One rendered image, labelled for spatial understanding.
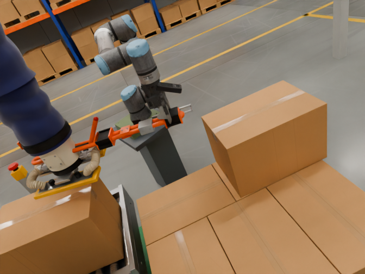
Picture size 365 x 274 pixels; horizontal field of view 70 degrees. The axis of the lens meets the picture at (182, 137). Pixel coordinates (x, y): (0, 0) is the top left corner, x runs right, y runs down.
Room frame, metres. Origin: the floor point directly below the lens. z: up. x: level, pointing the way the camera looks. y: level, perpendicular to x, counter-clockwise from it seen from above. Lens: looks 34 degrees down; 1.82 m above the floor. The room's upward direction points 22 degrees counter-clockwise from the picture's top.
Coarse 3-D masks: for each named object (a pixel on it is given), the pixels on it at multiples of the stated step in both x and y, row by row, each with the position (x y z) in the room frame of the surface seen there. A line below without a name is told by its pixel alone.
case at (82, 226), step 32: (64, 192) 1.22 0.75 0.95; (96, 192) 1.18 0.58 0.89; (0, 224) 1.17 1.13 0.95; (32, 224) 1.06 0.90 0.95; (64, 224) 0.97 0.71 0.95; (96, 224) 0.96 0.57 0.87; (0, 256) 0.94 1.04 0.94; (32, 256) 0.94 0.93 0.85; (64, 256) 0.94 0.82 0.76; (96, 256) 0.95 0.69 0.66
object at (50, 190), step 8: (96, 168) 1.09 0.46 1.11; (72, 176) 1.09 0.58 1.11; (80, 176) 1.06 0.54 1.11; (88, 176) 1.04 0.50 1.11; (96, 176) 1.02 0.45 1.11; (48, 184) 1.10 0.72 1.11; (64, 184) 1.05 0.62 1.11; (72, 184) 1.03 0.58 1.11; (80, 184) 1.02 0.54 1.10; (40, 192) 1.06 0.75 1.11; (48, 192) 1.05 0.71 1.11; (56, 192) 1.04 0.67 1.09
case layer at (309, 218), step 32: (320, 160) 1.08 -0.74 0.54; (160, 192) 1.35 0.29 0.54; (192, 192) 1.23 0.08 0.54; (224, 192) 1.13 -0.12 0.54; (256, 192) 1.04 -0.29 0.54; (288, 192) 0.95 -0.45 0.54; (320, 192) 0.87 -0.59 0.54; (352, 192) 0.80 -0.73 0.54; (160, 224) 1.09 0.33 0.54; (192, 224) 1.00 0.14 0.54; (224, 224) 0.92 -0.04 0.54; (256, 224) 0.84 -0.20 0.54; (288, 224) 0.77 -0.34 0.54; (320, 224) 0.71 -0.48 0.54; (352, 224) 0.65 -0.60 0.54; (160, 256) 0.88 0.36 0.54; (192, 256) 0.81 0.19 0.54; (224, 256) 0.74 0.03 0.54; (256, 256) 0.68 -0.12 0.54; (288, 256) 0.62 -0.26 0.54; (320, 256) 0.57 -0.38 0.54; (352, 256) 0.52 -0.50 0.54
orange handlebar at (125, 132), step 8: (160, 120) 1.11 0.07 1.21; (128, 128) 1.12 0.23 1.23; (136, 128) 1.10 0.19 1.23; (112, 136) 1.11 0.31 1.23; (120, 136) 1.10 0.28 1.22; (128, 136) 1.09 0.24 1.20; (80, 144) 1.17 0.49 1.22; (88, 144) 1.13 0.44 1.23; (32, 160) 1.19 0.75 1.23; (40, 160) 1.16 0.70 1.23
